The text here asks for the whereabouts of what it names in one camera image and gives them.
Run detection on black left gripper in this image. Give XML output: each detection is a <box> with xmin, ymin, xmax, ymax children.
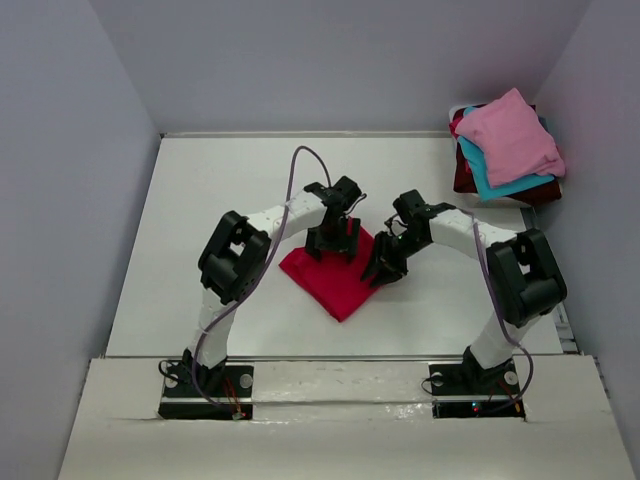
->
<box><xmin>304</xmin><ymin>216</ymin><xmax>359</xmax><ymax>262</ymax></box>

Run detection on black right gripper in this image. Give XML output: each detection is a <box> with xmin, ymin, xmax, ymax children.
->
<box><xmin>359</xmin><ymin>228</ymin><xmax>430</xmax><ymax>288</ymax></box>

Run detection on red t shirt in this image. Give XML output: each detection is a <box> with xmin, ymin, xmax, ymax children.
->
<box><xmin>448</xmin><ymin>104</ymin><xmax>483</xmax><ymax>140</ymax></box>
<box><xmin>279</xmin><ymin>227</ymin><xmax>379</xmax><ymax>323</ymax></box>

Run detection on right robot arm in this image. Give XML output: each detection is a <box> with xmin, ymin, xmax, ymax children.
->
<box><xmin>361</xmin><ymin>190</ymin><xmax>567</xmax><ymax>394</ymax></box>

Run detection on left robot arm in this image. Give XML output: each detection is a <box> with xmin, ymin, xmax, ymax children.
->
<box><xmin>182</xmin><ymin>176</ymin><xmax>365</xmax><ymax>398</ymax></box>

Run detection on dark maroon folded t shirt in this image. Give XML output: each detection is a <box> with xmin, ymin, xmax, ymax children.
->
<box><xmin>449</xmin><ymin>104</ymin><xmax>562</xmax><ymax>208</ymax></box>

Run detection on teal folded t shirt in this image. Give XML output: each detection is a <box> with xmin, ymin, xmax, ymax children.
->
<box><xmin>456</xmin><ymin>126</ymin><xmax>564</xmax><ymax>188</ymax></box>

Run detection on red folded t shirt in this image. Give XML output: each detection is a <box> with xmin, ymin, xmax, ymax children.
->
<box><xmin>448</xmin><ymin>104</ymin><xmax>483</xmax><ymax>140</ymax></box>

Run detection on pink folded t shirt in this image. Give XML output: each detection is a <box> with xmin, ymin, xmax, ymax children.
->
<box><xmin>458</xmin><ymin>88</ymin><xmax>566</xmax><ymax>178</ymax></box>

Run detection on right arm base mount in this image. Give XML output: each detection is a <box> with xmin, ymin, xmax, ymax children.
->
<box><xmin>420</xmin><ymin>362</ymin><xmax>526</xmax><ymax>419</ymax></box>

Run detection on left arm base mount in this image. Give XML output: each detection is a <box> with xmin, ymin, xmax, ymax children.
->
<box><xmin>157</xmin><ymin>360</ymin><xmax>254</xmax><ymax>421</ymax></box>

